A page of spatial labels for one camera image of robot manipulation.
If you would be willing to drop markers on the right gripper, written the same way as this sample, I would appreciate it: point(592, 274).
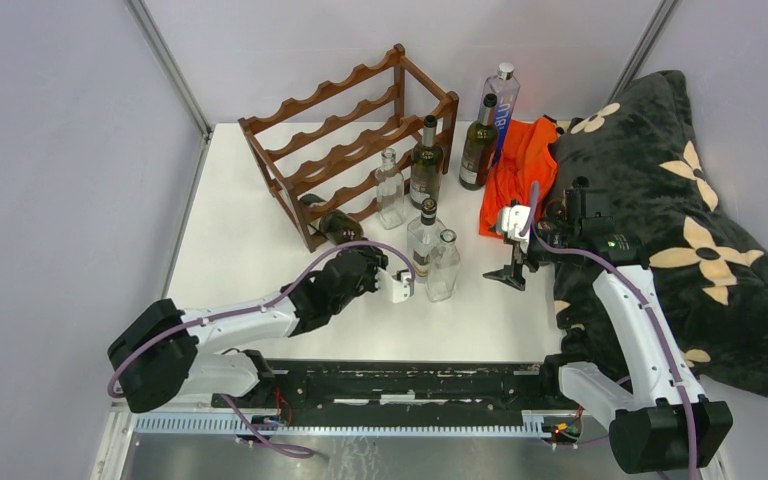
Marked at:
point(510, 274)

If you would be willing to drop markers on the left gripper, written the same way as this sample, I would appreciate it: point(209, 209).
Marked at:
point(375, 259)

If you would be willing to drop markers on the dark green wine bottle labelled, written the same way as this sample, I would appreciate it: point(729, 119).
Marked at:
point(338, 227)

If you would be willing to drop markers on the small clear glass bottle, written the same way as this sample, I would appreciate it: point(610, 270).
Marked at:
point(443, 267)

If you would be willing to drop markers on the dark wine bottle silver neck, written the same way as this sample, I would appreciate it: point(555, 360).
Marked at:
point(479, 146)

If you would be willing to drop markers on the blue square glass bottle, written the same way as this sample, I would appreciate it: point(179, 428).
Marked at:
point(505, 87)

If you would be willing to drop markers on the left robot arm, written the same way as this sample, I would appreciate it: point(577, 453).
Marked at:
point(167, 352)

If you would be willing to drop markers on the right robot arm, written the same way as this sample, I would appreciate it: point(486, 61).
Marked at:
point(664, 421)

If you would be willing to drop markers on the clear square bottle black cap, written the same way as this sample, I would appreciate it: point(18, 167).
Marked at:
point(423, 234)

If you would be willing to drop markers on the tall clear glass bottle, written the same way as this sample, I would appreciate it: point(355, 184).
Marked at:
point(389, 191)

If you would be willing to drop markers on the dark green wine bottle rear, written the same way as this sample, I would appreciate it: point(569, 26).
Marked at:
point(426, 162)

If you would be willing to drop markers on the brown wooden wine rack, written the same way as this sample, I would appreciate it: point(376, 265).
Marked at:
point(287, 189)

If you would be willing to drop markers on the orange cloth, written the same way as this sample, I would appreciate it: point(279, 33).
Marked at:
point(524, 158)

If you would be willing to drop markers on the black floral blanket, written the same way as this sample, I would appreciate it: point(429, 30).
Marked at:
point(710, 274)

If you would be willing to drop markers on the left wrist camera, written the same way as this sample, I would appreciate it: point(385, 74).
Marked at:
point(398, 287)

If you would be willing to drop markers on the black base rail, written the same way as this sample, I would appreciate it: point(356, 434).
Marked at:
point(415, 396)

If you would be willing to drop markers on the right aluminium corner post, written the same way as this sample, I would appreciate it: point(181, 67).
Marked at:
point(655, 26)

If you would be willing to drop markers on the aluminium corner post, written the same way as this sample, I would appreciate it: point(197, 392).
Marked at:
point(170, 67)
point(655, 26)

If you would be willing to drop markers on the left aluminium corner post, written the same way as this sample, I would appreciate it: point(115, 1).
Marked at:
point(170, 67)

